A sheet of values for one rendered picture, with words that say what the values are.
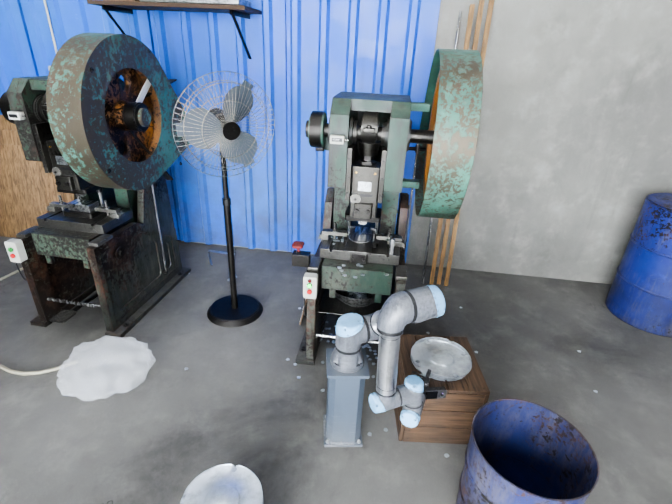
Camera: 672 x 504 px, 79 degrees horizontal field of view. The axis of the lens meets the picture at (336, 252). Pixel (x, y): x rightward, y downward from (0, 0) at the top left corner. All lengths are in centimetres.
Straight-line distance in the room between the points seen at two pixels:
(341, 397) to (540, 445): 84
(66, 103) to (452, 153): 178
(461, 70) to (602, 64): 181
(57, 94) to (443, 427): 240
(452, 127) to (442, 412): 129
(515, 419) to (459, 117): 127
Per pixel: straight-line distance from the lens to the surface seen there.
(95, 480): 228
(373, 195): 223
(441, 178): 189
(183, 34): 367
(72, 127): 238
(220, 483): 181
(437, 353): 212
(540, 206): 374
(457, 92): 190
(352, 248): 216
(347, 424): 208
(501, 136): 350
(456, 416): 216
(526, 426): 199
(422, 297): 144
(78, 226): 296
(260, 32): 348
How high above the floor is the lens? 171
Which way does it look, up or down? 26 degrees down
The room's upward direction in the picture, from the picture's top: 3 degrees clockwise
